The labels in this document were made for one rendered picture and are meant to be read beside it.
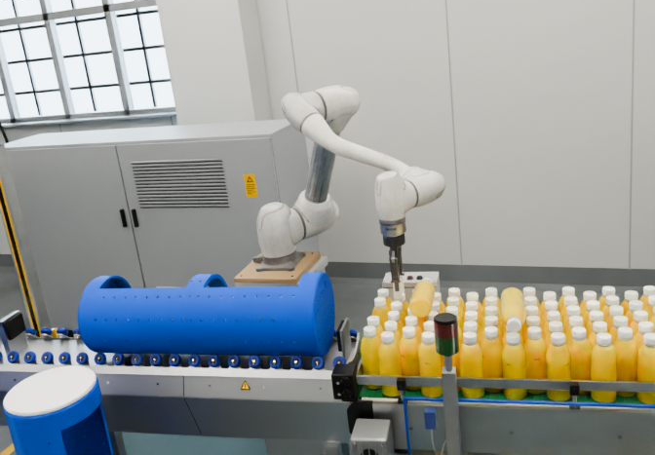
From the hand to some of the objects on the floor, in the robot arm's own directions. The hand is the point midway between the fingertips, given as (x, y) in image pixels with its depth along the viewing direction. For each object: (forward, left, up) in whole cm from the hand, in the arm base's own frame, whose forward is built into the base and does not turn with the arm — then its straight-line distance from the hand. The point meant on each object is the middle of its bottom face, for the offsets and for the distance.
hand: (398, 287), depth 232 cm
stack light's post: (+51, +20, -112) cm, 124 cm away
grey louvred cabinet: (-162, -208, -113) cm, 288 cm away
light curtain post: (-5, -171, -109) cm, 203 cm away
